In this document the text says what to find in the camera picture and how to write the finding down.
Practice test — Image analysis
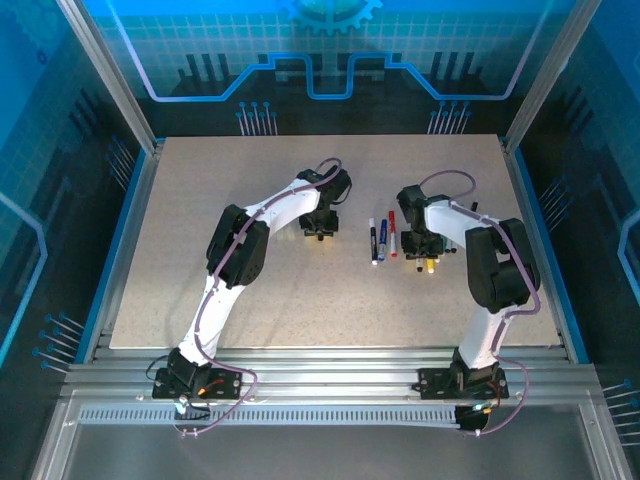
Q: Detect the blue whiteboard marker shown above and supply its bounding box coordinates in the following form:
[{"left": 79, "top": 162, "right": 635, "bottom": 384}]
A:
[{"left": 376, "top": 218, "right": 390, "bottom": 262}]

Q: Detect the blue edge strip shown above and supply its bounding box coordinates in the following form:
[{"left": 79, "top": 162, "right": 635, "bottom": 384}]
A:
[
  {"left": 512, "top": 147, "right": 591, "bottom": 364},
  {"left": 73, "top": 147, "right": 151, "bottom": 364}
]

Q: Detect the grey metal panel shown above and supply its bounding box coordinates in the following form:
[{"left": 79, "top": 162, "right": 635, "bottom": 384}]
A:
[{"left": 29, "top": 394, "right": 624, "bottom": 480}]

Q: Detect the aluminium extrusion rail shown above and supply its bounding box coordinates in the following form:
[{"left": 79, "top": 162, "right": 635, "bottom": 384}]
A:
[
  {"left": 92, "top": 346, "right": 574, "bottom": 369},
  {"left": 59, "top": 364, "right": 604, "bottom": 401}
]

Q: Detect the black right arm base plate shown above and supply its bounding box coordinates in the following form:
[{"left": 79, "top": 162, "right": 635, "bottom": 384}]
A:
[{"left": 417, "top": 367, "right": 510, "bottom": 401}]

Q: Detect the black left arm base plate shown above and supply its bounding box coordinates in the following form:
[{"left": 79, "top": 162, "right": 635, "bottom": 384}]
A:
[{"left": 152, "top": 367, "right": 242, "bottom": 401}]

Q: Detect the grey slotted cable duct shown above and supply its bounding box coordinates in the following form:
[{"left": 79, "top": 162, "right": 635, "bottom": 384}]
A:
[{"left": 78, "top": 405, "right": 464, "bottom": 427}]

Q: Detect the aluminium side rail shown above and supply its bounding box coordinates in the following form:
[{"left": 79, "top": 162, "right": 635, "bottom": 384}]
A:
[{"left": 82, "top": 142, "right": 166, "bottom": 364}]

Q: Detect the aluminium frame post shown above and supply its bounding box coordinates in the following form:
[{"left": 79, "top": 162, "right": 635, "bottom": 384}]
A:
[
  {"left": 501, "top": 0, "right": 605, "bottom": 155},
  {"left": 53, "top": 0, "right": 164, "bottom": 154}
]

